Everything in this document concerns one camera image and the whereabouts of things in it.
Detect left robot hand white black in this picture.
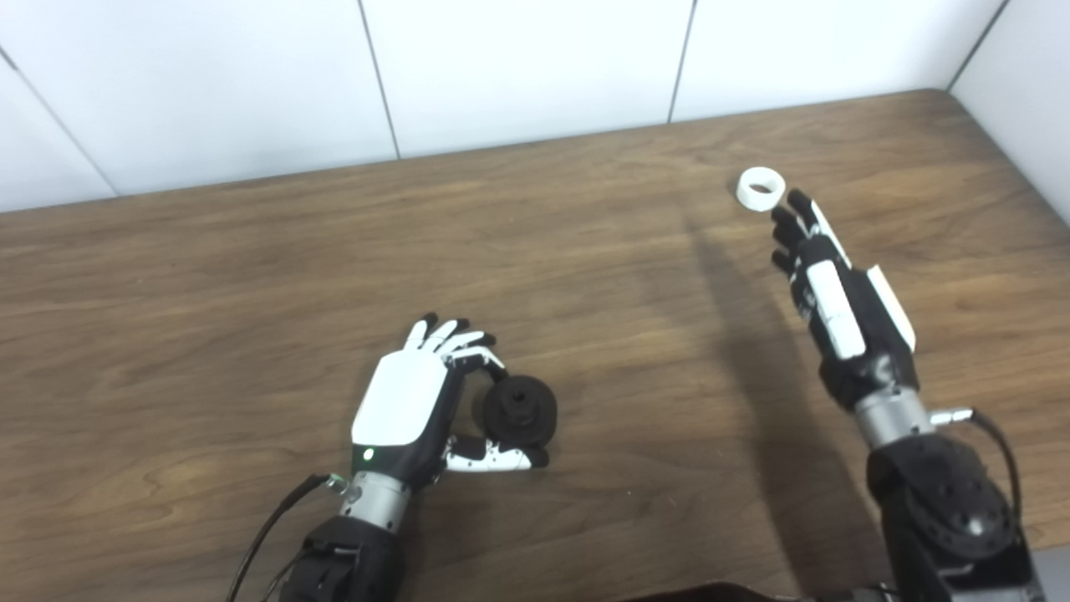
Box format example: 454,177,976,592
349,314,550,490

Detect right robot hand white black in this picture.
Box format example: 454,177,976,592
770,188,920,412

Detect round black plastic part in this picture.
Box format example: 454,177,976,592
472,375,558,448

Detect white plastic ring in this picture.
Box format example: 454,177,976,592
736,166,787,211

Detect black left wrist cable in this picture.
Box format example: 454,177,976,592
224,473,348,602

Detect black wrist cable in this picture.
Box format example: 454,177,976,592
930,407,1025,536
224,473,348,602

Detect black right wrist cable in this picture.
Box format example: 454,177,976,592
930,407,1025,536

